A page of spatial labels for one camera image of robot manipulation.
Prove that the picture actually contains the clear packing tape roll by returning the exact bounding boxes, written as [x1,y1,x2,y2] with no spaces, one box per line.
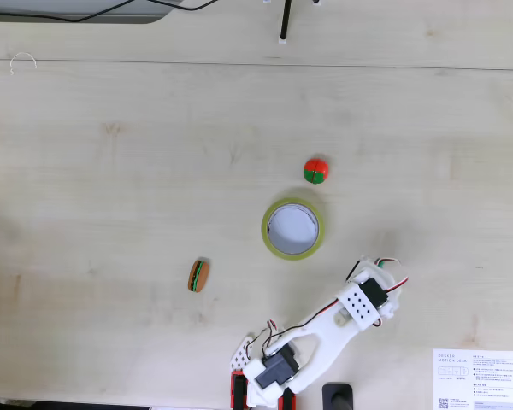
[261,196,326,261]

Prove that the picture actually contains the black pole stand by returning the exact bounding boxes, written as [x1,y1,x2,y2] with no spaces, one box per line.
[322,382,355,410]

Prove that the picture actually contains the white printed paper sheet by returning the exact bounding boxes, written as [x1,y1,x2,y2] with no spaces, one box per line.
[432,348,513,410]

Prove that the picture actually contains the red toy strawberry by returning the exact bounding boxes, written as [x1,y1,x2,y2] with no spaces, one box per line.
[303,156,330,185]

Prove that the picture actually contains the toy hamburger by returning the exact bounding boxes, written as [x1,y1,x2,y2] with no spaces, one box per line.
[188,258,210,295]

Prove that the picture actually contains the black tripod leg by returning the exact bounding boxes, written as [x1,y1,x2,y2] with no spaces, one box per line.
[277,0,294,46]

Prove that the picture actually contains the white thread loop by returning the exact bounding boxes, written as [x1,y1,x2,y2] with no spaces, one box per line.
[9,51,38,76]

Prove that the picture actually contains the white perforated base plate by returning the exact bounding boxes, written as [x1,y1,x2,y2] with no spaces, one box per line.
[228,335,258,378]

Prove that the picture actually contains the black desk cable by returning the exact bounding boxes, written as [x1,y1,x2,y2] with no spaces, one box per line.
[0,0,219,23]

